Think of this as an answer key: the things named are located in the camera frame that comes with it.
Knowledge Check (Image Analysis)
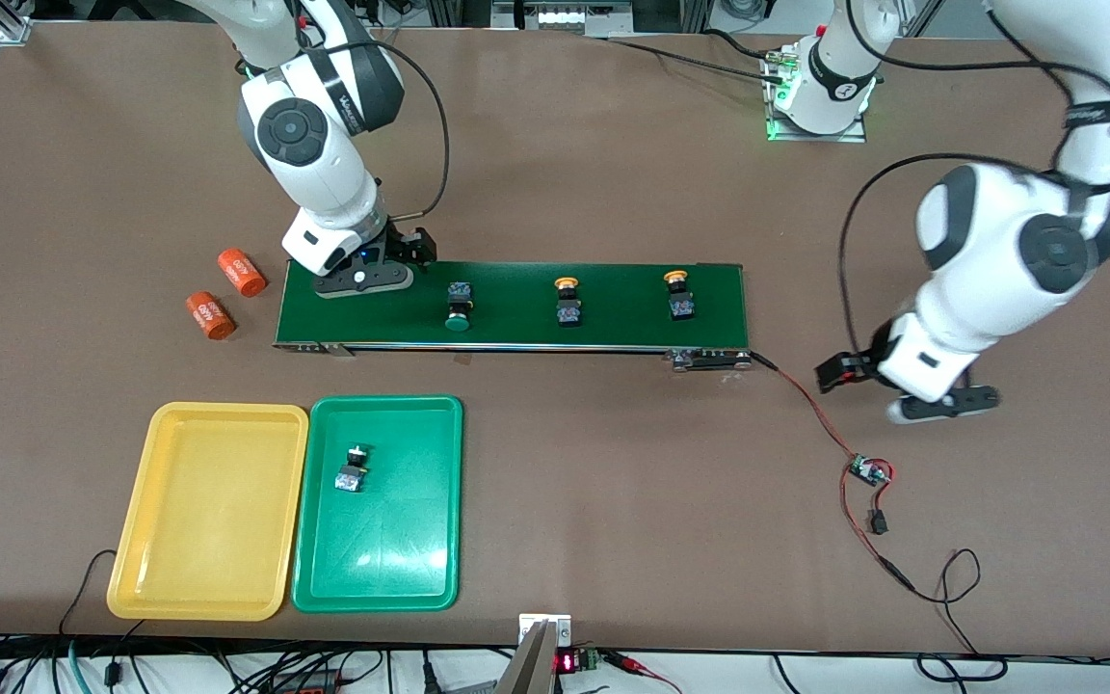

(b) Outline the green push button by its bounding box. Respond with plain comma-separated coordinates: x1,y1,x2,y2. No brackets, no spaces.
334,444,371,494
445,281,476,332

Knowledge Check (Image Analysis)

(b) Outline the orange cylinder battery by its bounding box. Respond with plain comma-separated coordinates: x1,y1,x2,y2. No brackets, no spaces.
185,292,237,342
217,248,269,299

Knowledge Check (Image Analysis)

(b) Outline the yellow push button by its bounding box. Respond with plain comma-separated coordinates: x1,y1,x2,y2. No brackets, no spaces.
554,276,584,329
663,270,698,323

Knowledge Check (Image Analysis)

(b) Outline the small green circuit board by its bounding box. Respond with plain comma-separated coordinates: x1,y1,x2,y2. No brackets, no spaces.
849,453,895,489

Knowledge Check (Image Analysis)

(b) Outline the green conveyor belt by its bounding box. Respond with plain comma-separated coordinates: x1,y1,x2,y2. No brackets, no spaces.
274,258,753,373

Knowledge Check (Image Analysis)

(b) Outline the grey light box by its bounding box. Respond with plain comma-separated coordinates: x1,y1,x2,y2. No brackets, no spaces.
490,0,635,32

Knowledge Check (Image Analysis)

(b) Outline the green plastic tray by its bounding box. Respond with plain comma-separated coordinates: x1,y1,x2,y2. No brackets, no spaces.
291,395,464,614

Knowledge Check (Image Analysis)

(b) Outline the yellow plastic tray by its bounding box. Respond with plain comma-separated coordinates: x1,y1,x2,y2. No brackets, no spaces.
107,402,310,622

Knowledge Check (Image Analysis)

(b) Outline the red clip lead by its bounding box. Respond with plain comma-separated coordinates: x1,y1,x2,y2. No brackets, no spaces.
601,652,683,694

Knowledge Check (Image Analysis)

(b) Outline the red black power cable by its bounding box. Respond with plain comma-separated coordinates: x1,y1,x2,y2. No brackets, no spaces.
748,352,917,591

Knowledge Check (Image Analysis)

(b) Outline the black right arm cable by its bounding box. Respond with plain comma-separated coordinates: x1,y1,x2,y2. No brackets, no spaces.
362,39,451,225

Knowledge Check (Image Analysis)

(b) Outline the thin black looped cable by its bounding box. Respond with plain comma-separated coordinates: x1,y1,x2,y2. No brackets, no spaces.
907,547,1011,683

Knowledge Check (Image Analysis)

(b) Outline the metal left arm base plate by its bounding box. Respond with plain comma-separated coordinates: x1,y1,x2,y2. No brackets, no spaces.
765,48,869,144

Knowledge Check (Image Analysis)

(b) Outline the long black table cable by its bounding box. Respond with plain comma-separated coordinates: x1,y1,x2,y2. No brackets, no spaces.
582,34,792,83

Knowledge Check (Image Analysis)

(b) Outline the silver mounting bracket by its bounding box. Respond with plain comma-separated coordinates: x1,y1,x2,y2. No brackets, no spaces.
519,614,573,647

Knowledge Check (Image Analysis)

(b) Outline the teal cable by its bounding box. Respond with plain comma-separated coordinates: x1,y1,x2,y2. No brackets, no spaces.
66,638,95,694

